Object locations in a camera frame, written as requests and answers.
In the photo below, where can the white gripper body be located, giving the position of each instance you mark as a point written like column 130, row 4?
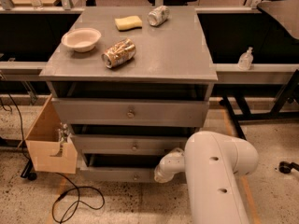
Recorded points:
column 163, row 173

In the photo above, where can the grey bottom drawer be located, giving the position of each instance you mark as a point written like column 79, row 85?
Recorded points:
column 120, row 168

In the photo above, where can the grey drawer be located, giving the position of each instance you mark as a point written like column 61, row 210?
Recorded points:
column 124, row 103
column 128, row 140
column 120, row 168

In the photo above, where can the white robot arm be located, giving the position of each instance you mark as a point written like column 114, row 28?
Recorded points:
column 210, row 162

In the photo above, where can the grey top drawer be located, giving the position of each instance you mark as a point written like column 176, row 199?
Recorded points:
column 124, row 103

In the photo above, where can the grey middle drawer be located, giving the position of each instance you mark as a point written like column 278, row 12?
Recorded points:
column 128, row 140

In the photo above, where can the grey drawer cabinet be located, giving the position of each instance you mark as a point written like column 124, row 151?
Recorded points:
column 172, row 53

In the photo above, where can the wooden side box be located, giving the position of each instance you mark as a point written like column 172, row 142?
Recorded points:
column 49, row 152

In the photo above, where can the black caster wheel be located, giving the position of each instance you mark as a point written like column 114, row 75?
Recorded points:
column 286, row 167

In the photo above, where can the gold crushed soda can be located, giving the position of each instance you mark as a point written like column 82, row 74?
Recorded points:
column 120, row 53

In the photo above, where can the clear sanitizer pump bottle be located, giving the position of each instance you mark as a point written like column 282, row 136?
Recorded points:
column 246, row 59

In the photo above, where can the yellow sponge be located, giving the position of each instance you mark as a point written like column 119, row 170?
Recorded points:
column 128, row 23

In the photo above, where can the silver soda can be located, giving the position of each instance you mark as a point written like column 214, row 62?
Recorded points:
column 158, row 16

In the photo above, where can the white paper bowl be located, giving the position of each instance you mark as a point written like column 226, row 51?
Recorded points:
column 81, row 39

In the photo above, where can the dark desk top corner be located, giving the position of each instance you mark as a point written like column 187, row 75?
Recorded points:
column 285, row 12

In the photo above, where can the black table leg frame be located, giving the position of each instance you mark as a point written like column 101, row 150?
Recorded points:
column 234, row 100

